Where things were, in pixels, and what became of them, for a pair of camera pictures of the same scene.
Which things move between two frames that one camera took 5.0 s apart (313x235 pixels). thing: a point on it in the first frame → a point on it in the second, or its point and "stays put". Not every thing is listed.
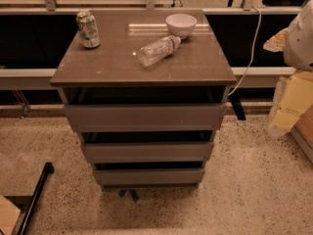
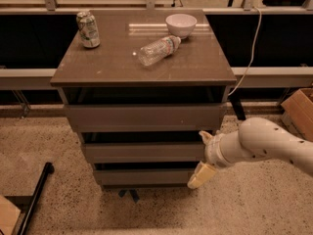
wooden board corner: [9, 215] stays put
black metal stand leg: [48, 169] stays put
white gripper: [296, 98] → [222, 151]
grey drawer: [152, 152] stays put
